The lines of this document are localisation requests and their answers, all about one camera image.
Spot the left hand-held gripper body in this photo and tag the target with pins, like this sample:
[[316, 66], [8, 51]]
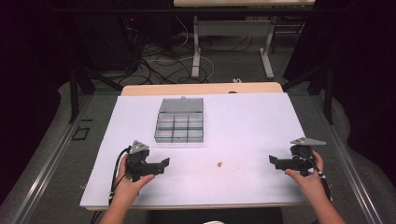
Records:
[[139, 161]]

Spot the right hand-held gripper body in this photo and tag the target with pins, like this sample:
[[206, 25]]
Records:
[[301, 158]]

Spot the person's right hand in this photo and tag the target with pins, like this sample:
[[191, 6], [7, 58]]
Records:
[[308, 183]]

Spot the person's left hand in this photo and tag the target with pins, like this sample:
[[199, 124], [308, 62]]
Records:
[[129, 186]]

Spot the clear plastic compartment box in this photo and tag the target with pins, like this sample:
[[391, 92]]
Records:
[[180, 126]]

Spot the white table sheet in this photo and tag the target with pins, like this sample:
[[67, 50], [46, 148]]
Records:
[[236, 130]]

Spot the small brown item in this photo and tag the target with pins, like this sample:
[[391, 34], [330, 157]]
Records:
[[219, 164]]

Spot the black chair seat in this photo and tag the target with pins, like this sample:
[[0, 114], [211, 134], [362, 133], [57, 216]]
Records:
[[214, 215]]

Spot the black metal stand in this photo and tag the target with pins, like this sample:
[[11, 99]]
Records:
[[327, 90], [74, 93]]

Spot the dark computer tower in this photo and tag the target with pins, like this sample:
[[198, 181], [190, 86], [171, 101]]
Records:
[[115, 43]]

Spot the aluminium floor rail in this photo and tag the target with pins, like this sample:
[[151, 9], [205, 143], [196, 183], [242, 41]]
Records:
[[46, 168], [345, 161]]

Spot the white metal desk frame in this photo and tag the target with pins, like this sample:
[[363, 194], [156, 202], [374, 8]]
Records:
[[233, 28]]

